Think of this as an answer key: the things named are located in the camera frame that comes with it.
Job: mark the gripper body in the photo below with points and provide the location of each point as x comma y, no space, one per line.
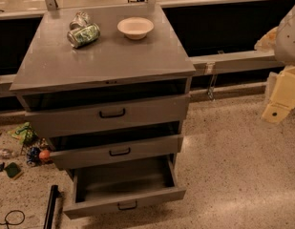
288,37

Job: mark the grey bottom drawer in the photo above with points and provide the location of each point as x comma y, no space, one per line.
123,186

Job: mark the grey drawer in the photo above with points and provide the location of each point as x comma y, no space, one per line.
123,186
125,151
109,116

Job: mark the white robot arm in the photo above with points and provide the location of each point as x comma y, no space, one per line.
280,40

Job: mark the grey top drawer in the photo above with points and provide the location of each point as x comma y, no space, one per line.
109,116

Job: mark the grey drawer cabinet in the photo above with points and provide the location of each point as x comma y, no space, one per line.
114,68

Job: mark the grey middle drawer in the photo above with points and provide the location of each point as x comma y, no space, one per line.
125,151

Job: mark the white paper bowl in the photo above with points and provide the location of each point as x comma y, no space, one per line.
135,28

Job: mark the green soda can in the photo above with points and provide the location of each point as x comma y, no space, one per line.
83,36

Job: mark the silver crushed can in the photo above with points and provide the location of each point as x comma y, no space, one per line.
81,20

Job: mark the orange fruit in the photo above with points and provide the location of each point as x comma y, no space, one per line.
44,155

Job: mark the black bar on floor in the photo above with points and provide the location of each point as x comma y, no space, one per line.
54,195

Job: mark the blue soda can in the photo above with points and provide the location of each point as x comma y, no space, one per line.
33,156

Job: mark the green chip bag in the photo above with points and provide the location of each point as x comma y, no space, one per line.
24,133

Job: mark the green yellow sponge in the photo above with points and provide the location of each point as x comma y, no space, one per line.
13,171

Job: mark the clear plastic bottle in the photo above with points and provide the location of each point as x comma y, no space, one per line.
7,154

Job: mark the grey metal rail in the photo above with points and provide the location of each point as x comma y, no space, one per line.
234,62

